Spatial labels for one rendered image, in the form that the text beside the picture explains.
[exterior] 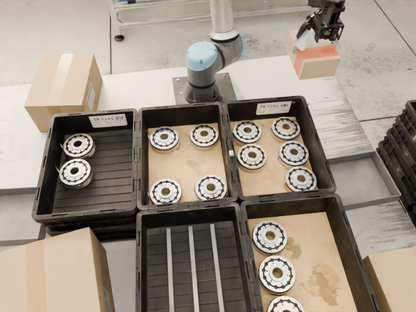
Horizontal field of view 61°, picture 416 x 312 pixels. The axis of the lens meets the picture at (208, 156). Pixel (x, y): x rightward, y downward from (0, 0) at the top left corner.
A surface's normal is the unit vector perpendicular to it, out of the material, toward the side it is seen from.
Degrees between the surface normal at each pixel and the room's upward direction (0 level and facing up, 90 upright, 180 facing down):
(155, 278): 0
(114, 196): 0
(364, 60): 0
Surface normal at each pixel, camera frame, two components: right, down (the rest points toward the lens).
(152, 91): 0.00, -0.56
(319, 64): 0.16, 0.82
